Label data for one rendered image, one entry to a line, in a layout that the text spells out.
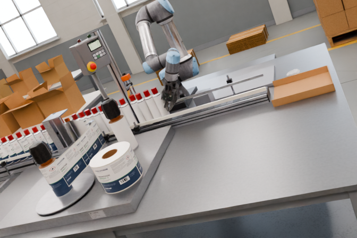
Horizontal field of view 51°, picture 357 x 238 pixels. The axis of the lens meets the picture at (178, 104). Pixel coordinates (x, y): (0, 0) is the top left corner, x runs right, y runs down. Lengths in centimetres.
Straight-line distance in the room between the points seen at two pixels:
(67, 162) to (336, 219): 138
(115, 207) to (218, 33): 621
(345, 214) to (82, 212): 129
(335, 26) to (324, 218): 337
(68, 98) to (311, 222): 257
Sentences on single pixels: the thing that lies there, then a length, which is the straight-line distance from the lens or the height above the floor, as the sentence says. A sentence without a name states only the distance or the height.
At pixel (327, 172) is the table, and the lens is 138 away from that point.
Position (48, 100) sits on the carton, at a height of 100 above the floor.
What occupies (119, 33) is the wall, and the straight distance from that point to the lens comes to 807.
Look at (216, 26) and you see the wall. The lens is 753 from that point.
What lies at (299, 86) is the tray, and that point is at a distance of 208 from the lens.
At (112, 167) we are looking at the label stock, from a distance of 164.
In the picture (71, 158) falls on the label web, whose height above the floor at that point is 102.
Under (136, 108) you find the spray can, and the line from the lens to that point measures 224.
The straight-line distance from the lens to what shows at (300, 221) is 216.
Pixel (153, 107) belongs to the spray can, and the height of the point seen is 98.
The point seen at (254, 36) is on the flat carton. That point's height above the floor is 17.
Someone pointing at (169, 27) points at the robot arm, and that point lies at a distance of 237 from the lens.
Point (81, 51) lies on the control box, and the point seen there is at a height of 143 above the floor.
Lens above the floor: 163
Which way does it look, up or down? 18 degrees down
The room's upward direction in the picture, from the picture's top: 24 degrees counter-clockwise
